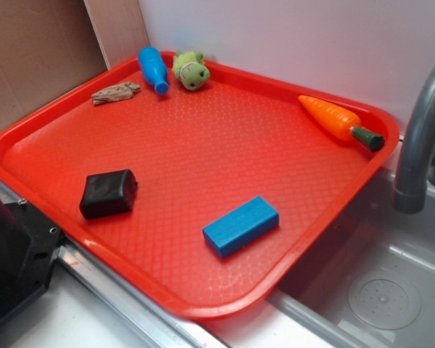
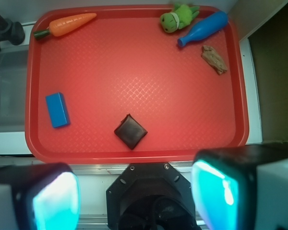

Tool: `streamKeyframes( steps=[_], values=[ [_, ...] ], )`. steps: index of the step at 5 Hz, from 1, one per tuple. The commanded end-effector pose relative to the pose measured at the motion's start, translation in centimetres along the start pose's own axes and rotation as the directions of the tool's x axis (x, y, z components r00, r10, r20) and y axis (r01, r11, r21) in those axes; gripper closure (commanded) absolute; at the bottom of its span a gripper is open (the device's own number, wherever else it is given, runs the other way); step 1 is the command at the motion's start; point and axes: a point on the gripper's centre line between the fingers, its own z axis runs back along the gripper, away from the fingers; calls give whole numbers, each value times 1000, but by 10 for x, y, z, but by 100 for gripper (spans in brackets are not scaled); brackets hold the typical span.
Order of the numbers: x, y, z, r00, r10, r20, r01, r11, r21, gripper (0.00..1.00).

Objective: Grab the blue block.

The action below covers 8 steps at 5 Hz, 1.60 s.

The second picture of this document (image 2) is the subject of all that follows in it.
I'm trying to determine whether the brown wood piece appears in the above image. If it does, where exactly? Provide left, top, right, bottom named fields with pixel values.
left=201, top=45, right=228, bottom=75

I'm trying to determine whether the red plastic tray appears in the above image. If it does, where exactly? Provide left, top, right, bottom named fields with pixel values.
left=25, top=5, right=249, bottom=164

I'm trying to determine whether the orange toy carrot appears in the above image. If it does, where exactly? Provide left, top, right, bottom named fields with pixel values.
left=33, top=13, right=97, bottom=40

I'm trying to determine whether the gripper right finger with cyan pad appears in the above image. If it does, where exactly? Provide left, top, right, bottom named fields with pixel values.
left=191, top=145, right=288, bottom=230

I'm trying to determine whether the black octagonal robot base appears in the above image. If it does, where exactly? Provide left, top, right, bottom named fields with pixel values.
left=106, top=163, right=200, bottom=230

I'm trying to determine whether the green plush frog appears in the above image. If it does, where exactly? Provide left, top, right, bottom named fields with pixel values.
left=159, top=3, right=200, bottom=33

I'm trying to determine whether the blue rectangular block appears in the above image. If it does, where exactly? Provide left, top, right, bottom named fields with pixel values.
left=46, top=92, right=70, bottom=128

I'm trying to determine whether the metal sink basin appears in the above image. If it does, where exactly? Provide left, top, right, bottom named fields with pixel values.
left=0, top=46, right=28, bottom=132

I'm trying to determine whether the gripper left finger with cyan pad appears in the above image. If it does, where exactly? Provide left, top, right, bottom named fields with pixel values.
left=0, top=163, right=81, bottom=230

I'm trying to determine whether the black faucet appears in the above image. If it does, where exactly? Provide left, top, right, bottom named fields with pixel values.
left=0, top=15, right=25, bottom=51

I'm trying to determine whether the blue plastic bottle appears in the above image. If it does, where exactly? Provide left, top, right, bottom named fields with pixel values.
left=177, top=11, right=228, bottom=47

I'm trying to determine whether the black square pouch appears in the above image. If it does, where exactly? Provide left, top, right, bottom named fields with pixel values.
left=114, top=114, right=148, bottom=150

